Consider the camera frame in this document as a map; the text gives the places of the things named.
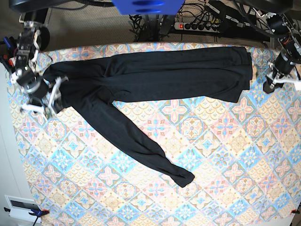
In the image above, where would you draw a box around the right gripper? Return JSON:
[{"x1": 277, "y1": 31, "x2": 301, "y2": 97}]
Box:
[{"x1": 16, "y1": 70, "x2": 68, "y2": 117}]

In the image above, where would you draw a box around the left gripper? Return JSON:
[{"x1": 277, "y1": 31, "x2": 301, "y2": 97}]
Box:
[{"x1": 263, "y1": 51, "x2": 301, "y2": 94}]

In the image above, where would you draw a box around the black t-shirt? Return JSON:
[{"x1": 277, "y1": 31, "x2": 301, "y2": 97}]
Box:
[{"x1": 43, "y1": 47, "x2": 253, "y2": 187}]

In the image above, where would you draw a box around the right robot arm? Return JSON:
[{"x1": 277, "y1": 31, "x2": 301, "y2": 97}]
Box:
[{"x1": 8, "y1": 0, "x2": 68, "y2": 119}]

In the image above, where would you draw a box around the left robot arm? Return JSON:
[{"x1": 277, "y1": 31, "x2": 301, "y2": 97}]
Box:
[{"x1": 232, "y1": 0, "x2": 301, "y2": 94}]

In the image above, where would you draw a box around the black round stool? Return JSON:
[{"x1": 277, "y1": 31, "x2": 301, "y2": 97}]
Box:
[{"x1": 40, "y1": 26, "x2": 50, "y2": 51}]

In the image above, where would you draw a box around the red black clamp upper left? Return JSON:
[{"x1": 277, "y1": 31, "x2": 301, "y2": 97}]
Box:
[{"x1": 0, "y1": 36, "x2": 17, "y2": 73}]

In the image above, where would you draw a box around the patterned tablecloth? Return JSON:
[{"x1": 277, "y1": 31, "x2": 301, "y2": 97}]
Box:
[{"x1": 5, "y1": 42, "x2": 301, "y2": 226}]

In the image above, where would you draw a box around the white floor vent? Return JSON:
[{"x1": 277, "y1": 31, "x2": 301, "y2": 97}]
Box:
[{"x1": 4, "y1": 195, "x2": 39, "y2": 223}]

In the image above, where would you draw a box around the blue clamp lower left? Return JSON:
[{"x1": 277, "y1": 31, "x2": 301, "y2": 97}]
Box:
[{"x1": 4, "y1": 207, "x2": 50, "y2": 226}]

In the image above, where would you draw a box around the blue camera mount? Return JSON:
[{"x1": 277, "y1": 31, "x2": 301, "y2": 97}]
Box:
[{"x1": 112, "y1": 0, "x2": 184, "y2": 15}]

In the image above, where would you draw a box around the white power strip red switch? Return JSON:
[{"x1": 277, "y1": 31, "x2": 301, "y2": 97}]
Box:
[{"x1": 174, "y1": 22, "x2": 219, "y2": 32}]

